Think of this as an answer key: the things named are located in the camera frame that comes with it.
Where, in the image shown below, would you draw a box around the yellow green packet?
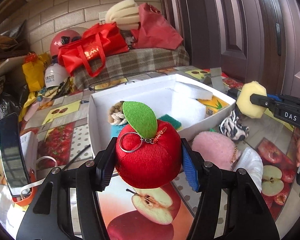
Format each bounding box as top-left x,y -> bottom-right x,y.
196,97 -> 230,117

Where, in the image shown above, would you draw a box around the yellow plastic bag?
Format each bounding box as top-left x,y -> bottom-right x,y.
22,52 -> 52,92

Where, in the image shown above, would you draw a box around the teal paper card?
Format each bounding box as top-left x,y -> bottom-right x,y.
111,125 -> 123,140

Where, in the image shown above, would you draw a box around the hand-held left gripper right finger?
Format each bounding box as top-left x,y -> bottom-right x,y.
181,138 -> 280,240

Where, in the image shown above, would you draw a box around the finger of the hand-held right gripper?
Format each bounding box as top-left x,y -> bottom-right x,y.
250,93 -> 277,108
267,94 -> 300,104

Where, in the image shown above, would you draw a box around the green scouring pad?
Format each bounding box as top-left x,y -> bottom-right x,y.
158,114 -> 182,130

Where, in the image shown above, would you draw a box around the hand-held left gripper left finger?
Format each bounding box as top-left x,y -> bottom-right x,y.
16,137 -> 118,240

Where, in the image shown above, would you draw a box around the black smartphone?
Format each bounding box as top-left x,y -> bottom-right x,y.
0,112 -> 33,198

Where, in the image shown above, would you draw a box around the cream foam strips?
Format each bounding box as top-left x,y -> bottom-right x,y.
105,0 -> 143,32

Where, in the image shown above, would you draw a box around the pink plush toy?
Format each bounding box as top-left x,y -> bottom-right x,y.
191,132 -> 238,171

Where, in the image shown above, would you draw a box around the plaid blanket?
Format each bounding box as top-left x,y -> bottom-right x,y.
72,45 -> 190,89

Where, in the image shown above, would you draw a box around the white helmet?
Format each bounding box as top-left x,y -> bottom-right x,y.
44,64 -> 68,88

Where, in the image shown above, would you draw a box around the fruit print tablecloth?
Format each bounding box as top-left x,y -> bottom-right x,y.
0,66 -> 300,240

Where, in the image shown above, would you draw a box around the yellow round sponge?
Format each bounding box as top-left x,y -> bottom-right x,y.
236,81 -> 268,119

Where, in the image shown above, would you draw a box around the dark crumpled bag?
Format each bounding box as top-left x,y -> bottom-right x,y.
0,21 -> 30,60

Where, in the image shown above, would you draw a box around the pink helmet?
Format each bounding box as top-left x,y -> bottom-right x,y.
50,29 -> 84,55

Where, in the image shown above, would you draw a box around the white face mask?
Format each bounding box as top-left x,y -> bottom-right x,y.
231,147 -> 264,193

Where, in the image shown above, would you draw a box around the zebra print scrunchie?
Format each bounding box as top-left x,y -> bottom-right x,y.
219,110 -> 250,141

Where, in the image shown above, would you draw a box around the small white carton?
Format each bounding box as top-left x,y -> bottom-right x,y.
20,132 -> 39,170

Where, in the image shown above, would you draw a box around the white cardboard box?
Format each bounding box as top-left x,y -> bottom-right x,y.
88,73 -> 237,159

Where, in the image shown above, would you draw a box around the dark brown panelled door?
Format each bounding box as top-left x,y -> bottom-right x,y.
280,0 -> 300,95
160,0 -> 280,83

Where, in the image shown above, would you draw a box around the black plastic bag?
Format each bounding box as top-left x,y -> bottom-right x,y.
0,92 -> 23,120

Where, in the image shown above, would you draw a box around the black cable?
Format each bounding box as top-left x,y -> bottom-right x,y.
64,145 -> 93,170

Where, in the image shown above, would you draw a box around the red plush apple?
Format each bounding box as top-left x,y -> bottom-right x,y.
115,101 -> 183,189

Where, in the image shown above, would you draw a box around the white foam slab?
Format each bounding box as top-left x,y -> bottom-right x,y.
174,81 -> 214,101

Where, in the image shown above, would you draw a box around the red tote bag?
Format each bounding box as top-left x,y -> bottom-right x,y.
57,22 -> 129,78

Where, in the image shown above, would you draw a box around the orange phone stand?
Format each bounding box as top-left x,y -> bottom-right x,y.
12,169 -> 38,207

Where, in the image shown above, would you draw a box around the white foam block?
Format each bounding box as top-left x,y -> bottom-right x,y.
171,97 -> 207,128

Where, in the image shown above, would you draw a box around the brown white plush toy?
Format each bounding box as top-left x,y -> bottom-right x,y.
108,101 -> 128,126

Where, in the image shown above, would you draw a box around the white strap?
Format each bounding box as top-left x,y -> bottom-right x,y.
20,155 -> 59,198

